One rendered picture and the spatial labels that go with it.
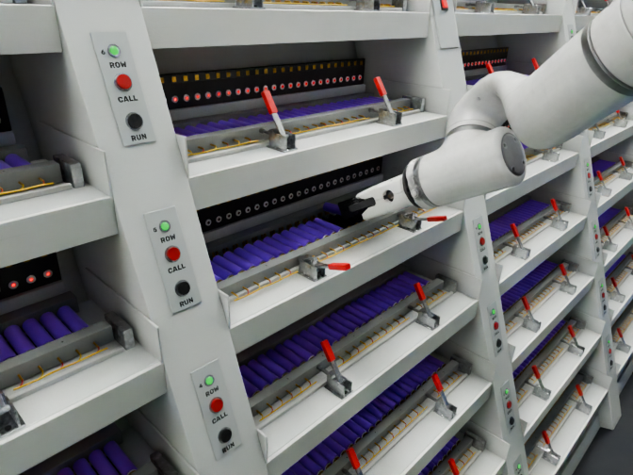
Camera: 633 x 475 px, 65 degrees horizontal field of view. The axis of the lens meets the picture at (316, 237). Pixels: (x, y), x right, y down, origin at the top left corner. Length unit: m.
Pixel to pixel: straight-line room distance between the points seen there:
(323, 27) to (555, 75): 0.39
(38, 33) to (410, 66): 0.73
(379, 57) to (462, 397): 0.76
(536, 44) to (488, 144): 1.05
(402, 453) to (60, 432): 0.63
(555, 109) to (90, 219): 0.51
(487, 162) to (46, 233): 0.53
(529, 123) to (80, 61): 0.49
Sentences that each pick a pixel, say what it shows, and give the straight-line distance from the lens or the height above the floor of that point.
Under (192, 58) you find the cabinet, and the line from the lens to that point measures 0.91.
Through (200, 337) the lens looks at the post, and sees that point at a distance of 0.64.
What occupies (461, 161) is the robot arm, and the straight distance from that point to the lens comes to 0.72.
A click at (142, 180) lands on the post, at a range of 0.60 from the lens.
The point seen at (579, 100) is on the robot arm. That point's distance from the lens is 0.59.
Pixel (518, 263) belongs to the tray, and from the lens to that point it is 1.33.
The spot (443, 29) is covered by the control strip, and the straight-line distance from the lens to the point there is 1.10.
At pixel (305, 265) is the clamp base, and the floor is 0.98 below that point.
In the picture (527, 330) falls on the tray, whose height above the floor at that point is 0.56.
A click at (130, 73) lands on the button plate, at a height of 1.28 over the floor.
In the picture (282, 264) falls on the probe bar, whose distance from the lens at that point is 0.76.
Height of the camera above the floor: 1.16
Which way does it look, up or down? 11 degrees down
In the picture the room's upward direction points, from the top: 13 degrees counter-clockwise
